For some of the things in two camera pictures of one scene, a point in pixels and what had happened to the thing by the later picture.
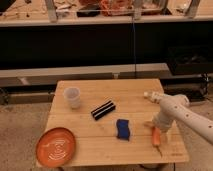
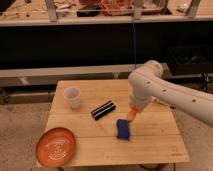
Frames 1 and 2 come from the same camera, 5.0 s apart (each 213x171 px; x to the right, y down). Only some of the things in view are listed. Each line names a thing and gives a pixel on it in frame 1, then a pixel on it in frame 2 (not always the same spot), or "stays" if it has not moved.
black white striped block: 103,109 stays
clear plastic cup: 73,97 stays
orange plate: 55,147 stays
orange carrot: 156,138 → 132,111
